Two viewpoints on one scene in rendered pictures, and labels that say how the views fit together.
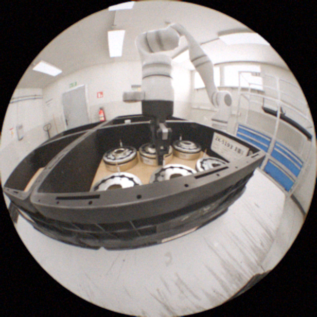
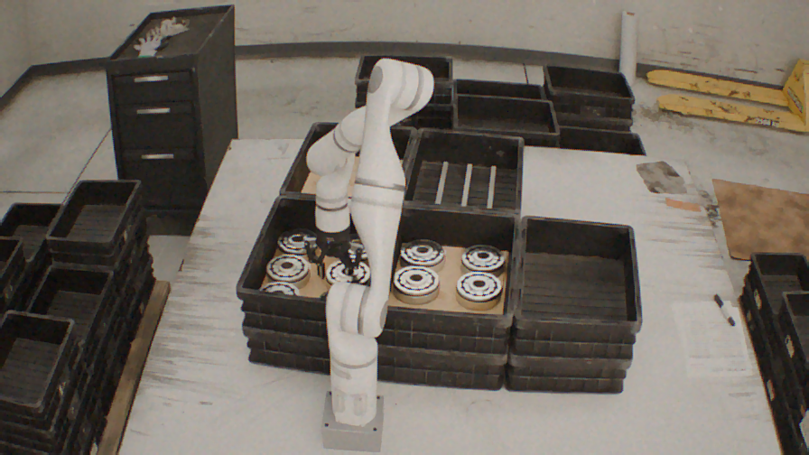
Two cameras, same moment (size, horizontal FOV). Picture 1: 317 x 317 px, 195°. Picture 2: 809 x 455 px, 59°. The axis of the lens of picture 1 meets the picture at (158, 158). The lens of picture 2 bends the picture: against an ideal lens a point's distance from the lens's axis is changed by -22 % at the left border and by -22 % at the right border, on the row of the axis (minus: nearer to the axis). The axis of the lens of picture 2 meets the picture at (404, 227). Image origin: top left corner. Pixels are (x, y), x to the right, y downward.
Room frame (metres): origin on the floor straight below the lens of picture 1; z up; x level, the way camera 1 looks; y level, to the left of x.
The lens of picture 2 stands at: (1.05, -1.46, 2.11)
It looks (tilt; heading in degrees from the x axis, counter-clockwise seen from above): 34 degrees down; 114
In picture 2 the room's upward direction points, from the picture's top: 1 degrees clockwise
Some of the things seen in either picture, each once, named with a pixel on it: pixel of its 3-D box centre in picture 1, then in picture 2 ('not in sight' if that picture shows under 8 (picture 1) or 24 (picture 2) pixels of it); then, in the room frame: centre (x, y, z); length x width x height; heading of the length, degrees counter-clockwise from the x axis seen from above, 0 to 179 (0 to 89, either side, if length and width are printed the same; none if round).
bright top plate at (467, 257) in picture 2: not in sight; (483, 257); (0.51, 0.20, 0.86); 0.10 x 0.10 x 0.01
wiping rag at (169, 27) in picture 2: not in sight; (170, 25); (-1.30, 1.23, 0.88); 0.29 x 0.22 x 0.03; 111
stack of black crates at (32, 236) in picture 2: not in sight; (30, 264); (-1.28, 0.09, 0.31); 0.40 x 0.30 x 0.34; 111
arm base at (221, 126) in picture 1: (216, 137); (354, 383); (0.43, -0.31, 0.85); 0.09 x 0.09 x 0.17; 13
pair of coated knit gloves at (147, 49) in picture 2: not in sight; (147, 45); (-1.24, 1.00, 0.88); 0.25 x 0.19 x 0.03; 111
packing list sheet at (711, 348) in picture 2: not in sight; (714, 338); (1.18, 0.31, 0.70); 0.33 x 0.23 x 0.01; 111
